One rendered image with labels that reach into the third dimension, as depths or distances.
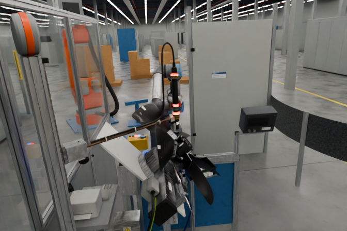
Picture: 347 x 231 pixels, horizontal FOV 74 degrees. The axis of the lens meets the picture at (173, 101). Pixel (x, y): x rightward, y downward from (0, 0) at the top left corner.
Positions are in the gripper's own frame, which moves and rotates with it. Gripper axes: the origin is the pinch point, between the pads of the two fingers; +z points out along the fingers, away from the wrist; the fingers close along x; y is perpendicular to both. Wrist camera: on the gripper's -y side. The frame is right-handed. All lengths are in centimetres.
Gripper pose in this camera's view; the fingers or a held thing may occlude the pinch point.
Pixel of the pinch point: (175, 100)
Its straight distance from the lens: 138.6
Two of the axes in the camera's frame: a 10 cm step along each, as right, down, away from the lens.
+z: 0.8, 2.6, -9.6
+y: 0.5, 9.6, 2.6
